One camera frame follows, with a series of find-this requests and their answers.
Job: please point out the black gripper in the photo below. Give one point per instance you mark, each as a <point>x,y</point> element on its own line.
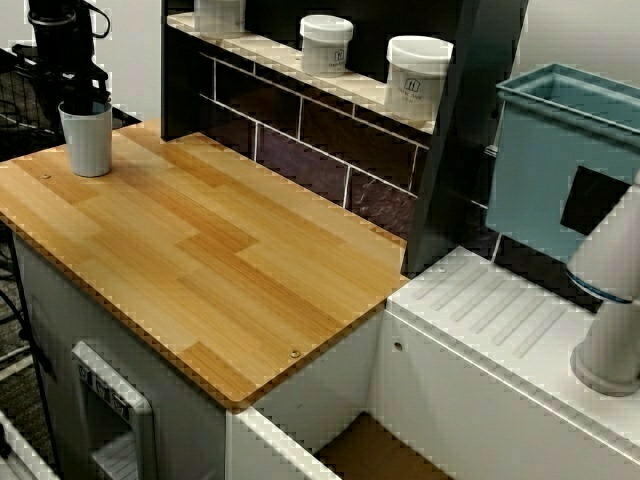
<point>65,55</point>

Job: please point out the light blue plastic cup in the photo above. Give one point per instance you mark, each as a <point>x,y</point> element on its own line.
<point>87,150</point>

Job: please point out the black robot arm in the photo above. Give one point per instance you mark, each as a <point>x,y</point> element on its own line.
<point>55,10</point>

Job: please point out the narrow dark hutch side panel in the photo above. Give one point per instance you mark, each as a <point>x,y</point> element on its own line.
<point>180,75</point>

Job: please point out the white labelled jar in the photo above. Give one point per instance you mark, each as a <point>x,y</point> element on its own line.
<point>220,17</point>
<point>325,50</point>
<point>415,80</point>

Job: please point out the dark tile backsplash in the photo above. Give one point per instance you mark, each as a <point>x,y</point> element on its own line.
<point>300,165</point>

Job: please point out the cream shelf ledge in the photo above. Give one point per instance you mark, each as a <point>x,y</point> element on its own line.
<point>367,97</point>

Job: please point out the grey toy dispenser panel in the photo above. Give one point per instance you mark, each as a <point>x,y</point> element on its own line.
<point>100,390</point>

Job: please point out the wide dark hutch upright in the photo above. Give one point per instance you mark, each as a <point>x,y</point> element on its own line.
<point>460,150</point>

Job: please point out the teal plastic bin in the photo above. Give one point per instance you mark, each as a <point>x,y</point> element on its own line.
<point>530,175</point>

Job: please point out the white curved toy faucet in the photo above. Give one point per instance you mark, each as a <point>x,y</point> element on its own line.
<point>605,260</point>

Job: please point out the aluminium frame rail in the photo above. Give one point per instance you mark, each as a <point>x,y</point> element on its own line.
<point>15,450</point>

